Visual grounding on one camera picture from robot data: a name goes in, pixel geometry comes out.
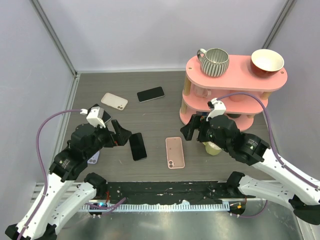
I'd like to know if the yellow green mug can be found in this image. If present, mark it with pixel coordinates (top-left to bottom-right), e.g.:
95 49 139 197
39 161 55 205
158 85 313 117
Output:
203 142 222 156

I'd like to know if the pink phone case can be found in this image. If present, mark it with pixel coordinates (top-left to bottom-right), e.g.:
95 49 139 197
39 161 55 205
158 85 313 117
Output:
165 137 185 170

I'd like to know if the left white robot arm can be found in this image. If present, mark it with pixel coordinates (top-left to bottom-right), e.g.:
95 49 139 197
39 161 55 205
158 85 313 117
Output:
5 120 132 240

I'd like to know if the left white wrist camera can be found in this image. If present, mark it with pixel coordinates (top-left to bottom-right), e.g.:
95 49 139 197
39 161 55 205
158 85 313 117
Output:
80 106 106 129

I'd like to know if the dark cup bottom shelf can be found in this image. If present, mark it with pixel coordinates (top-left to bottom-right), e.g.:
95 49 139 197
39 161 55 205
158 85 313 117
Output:
226 113 241 119

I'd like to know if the phone with white edge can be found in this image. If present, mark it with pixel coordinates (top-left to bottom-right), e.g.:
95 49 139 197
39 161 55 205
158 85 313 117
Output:
89 104 112 124

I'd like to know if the white slotted cable duct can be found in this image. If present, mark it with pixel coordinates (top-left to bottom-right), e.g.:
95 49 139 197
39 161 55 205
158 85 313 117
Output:
77 202 230 213

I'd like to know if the clear pink glass cup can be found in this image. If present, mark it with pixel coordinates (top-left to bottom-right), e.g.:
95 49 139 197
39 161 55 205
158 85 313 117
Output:
193 85 212 98

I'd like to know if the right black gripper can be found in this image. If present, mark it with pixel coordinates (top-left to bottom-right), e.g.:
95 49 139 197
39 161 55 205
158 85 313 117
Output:
180 113 231 152

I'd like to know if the grey striped mug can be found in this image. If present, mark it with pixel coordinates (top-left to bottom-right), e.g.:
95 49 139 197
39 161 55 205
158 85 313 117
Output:
196 48 230 78

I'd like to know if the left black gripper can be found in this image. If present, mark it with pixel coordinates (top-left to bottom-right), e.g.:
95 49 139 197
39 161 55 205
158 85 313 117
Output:
85 119 132 158

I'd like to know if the pink three-tier shelf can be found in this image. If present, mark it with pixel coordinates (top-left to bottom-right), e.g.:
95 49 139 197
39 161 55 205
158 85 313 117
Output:
179 55 288 131

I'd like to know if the beige phone case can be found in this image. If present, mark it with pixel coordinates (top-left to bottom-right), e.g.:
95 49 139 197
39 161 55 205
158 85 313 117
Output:
101 92 128 111

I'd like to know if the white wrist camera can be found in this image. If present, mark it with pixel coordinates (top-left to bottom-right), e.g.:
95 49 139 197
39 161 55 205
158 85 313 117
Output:
206 98 226 122
80 106 106 129

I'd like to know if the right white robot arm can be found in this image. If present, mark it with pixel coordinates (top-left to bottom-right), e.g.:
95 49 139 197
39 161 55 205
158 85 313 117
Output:
180 114 320 225

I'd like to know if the red white bowl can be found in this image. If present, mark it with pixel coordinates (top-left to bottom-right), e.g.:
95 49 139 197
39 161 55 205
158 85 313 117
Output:
250 49 285 78

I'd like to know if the black mounting plate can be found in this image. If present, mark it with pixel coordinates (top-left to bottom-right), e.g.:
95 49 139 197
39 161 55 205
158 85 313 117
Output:
93 181 245 205

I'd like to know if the lilac phone case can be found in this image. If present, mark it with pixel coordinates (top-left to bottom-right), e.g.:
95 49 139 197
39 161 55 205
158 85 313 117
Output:
87 151 100 165

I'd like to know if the black phone silver edge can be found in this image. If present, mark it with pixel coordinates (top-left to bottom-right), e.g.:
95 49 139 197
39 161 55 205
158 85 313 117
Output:
137 86 165 103

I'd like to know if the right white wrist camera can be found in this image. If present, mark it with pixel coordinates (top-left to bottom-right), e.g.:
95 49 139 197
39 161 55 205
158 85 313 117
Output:
206 98 226 122

